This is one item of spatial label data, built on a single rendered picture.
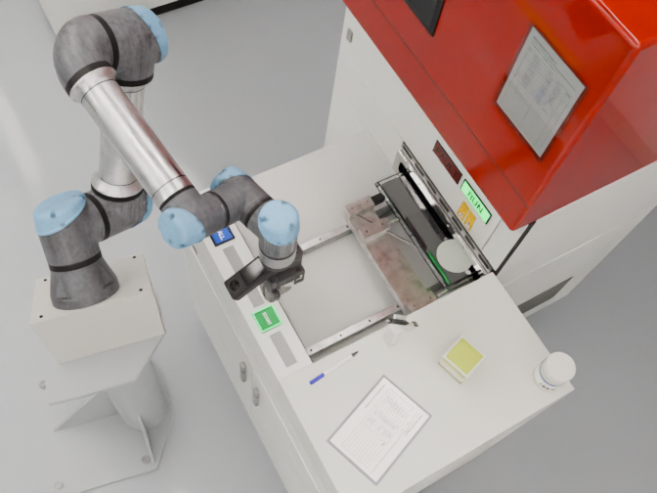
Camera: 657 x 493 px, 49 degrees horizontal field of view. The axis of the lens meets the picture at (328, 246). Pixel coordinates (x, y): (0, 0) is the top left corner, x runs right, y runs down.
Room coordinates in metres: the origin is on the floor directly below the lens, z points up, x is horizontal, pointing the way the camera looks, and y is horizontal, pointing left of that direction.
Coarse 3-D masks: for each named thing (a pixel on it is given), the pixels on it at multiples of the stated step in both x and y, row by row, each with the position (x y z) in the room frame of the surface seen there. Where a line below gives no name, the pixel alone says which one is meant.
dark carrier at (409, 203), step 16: (400, 192) 1.11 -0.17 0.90; (416, 192) 1.12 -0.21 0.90; (400, 208) 1.05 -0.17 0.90; (416, 208) 1.06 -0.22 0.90; (432, 208) 1.07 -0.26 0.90; (416, 224) 1.01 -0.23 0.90; (432, 224) 1.02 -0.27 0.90; (432, 240) 0.98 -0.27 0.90; (432, 256) 0.93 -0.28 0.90; (448, 272) 0.89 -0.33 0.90; (464, 272) 0.90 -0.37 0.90
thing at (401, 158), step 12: (396, 156) 1.21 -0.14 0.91; (396, 168) 1.20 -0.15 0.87; (408, 168) 1.17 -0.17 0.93; (420, 180) 1.13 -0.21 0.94; (432, 204) 1.07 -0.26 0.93; (444, 216) 1.03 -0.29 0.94; (456, 228) 1.00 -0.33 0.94; (456, 240) 0.98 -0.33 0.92; (468, 252) 0.94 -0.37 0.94; (480, 264) 0.91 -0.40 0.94; (480, 276) 0.89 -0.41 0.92
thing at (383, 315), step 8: (432, 288) 0.86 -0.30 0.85; (440, 288) 0.86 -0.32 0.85; (384, 312) 0.76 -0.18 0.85; (392, 312) 0.76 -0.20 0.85; (400, 312) 0.78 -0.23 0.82; (368, 320) 0.73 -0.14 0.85; (376, 320) 0.73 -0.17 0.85; (384, 320) 0.75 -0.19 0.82; (352, 328) 0.69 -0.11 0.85; (360, 328) 0.70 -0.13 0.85; (368, 328) 0.71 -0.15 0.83; (336, 336) 0.66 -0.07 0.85; (344, 336) 0.67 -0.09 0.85; (320, 344) 0.63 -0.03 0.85; (328, 344) 0.64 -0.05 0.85; (312, 352) 0.61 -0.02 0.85; (320, 352) 0.62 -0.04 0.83
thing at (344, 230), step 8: (384, 208) 1.07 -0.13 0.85; (384, 216) 1.06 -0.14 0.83; (328, 232) 0.96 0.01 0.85; (336, 232) 0.96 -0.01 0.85; (344, 232) 0.97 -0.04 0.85; (352, 232) 0.99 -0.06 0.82; (312, 240) 0.92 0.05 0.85; (320, 240) 0.93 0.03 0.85; (328, 240) 0.94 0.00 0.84; (304, 248) 0.89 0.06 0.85; (312, 248) 0.91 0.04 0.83
